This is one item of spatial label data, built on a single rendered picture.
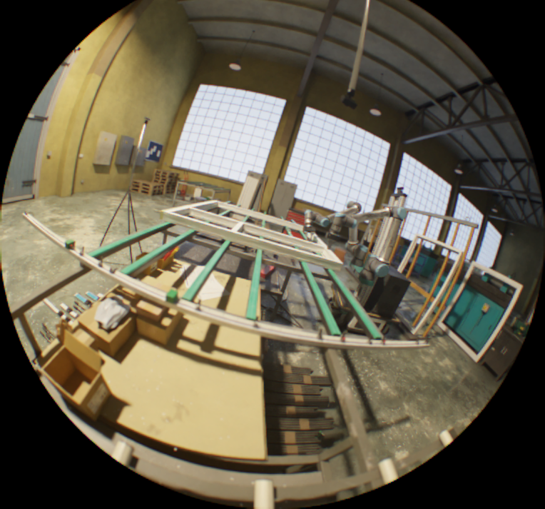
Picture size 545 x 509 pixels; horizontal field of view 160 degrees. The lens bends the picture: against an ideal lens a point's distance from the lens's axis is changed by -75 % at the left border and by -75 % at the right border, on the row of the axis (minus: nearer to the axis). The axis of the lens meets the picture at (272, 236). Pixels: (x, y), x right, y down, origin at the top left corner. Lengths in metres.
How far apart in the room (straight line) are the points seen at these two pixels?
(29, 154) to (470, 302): 10.05
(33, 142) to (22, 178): 0.87
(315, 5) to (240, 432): 9.04
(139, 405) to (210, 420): 0.22
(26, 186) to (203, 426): 6.10
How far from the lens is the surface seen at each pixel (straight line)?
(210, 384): 0.76
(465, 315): 4.65
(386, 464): 0.58
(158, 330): 0.81
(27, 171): 6.20
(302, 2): 8.65
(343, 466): 1.54
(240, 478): 0.67
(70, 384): 0.80
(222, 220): 1.85
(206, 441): 0.67
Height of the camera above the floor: 1.29
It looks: 13 degrees down
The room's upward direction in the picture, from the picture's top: 17 degrees clockwise
